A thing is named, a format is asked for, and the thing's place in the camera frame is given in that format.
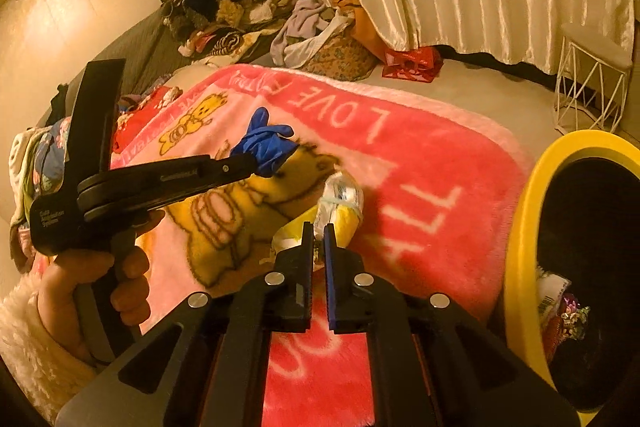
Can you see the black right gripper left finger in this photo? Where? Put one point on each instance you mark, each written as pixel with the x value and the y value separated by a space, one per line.
pixel 294 295

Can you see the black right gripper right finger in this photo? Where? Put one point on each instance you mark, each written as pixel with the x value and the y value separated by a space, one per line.
pixel 346 309

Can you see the yellow white snack bag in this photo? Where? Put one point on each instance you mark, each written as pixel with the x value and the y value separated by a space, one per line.
pixel 340 203

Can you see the white plastic bag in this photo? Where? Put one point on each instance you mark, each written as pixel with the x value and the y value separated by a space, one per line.
pixel 551 288

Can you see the white fluffy sleeve forearm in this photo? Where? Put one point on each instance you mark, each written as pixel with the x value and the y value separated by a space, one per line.
pixel 48 375

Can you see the yellow rimmed black trash bin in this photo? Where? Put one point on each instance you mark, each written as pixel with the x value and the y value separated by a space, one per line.
pixel 578 216

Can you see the left hand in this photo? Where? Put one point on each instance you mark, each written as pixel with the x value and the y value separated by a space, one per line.
pixel 92 302

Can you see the red floral clothing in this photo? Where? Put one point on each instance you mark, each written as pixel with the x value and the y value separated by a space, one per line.
pixel 135 117

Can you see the pink cartoon fleece blanket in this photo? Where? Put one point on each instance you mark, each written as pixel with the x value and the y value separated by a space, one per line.
pixel 423 190

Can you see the grey bed headboard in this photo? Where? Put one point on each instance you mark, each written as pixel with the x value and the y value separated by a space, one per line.
pixel 149 50

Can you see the red plastic bag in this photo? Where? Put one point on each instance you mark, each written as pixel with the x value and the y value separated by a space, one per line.
pixel 423 64

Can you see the floral laundry basket with clothes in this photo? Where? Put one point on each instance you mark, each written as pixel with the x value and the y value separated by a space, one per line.
pixel 321 39

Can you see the pile of dark clothes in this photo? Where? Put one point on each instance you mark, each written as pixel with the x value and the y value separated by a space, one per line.
pixel 235 30

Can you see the white wire side stool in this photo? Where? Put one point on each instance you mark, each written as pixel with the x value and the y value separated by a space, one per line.
pixel 592 81

